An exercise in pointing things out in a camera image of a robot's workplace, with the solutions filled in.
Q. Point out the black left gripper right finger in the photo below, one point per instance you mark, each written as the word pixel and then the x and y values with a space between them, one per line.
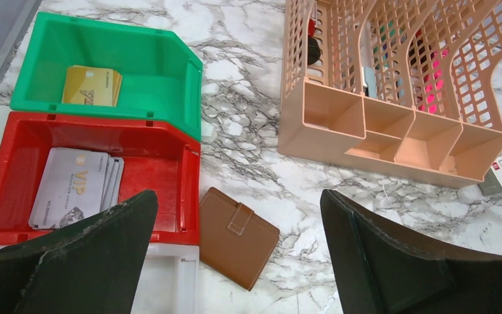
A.
pixel 381 266

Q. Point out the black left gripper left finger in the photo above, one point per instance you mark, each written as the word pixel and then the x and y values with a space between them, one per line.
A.
pixel 91 266

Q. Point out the white plastic bin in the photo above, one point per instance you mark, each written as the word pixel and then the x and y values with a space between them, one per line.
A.
pixel 168 280

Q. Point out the red plastic bin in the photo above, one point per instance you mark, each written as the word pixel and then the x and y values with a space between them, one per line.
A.
pixel 157 157

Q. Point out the brown leather card holder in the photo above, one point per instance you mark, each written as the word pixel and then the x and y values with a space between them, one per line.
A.
pixel 234 240

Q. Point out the peach plastic file organizer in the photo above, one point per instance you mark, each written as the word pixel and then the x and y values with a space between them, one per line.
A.
pixel 326 117

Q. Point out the green plastic bin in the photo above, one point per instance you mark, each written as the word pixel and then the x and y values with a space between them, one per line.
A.
pixel 161 76

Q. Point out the silver VIP card stack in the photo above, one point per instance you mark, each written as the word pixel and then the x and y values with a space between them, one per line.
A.
pixel 75 184

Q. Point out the gold credit card stack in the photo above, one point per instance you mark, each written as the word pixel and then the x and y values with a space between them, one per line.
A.
pixel 91 86

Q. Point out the pink marker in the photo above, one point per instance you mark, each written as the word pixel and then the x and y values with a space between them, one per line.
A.
pixel 432 81

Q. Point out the black round object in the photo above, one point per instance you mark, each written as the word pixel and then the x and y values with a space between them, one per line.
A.
pixel 314 52

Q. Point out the red round stamp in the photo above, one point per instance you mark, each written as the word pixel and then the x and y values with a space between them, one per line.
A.
pixel 311 27

